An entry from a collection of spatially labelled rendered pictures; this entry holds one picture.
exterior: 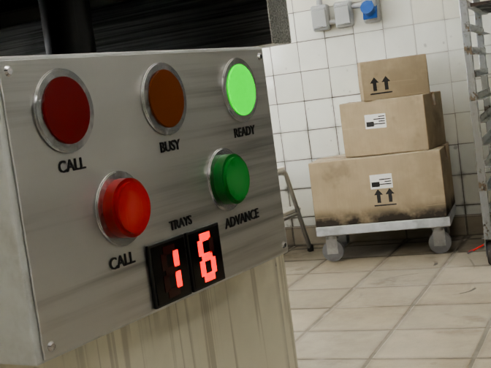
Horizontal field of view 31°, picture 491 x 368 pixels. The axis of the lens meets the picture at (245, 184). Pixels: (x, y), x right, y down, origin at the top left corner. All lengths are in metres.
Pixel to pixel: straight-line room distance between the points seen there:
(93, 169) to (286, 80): 4.22
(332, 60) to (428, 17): 0.52
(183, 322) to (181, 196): 0.09
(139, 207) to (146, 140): 0.04
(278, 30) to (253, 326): 0.20
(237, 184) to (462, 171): 3.95
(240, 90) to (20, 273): 0.21
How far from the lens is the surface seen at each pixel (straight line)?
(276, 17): 0.62
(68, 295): 0.43
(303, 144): 4.64
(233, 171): 0.53
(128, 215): 0.45
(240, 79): 0.56
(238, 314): 0.60
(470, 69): 3.64
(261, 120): 0.58
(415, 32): 4.47
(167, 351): 0.54
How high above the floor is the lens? 0.81
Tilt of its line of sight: 5 degrees down
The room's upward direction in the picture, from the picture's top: 8 degrees counter-clockwise
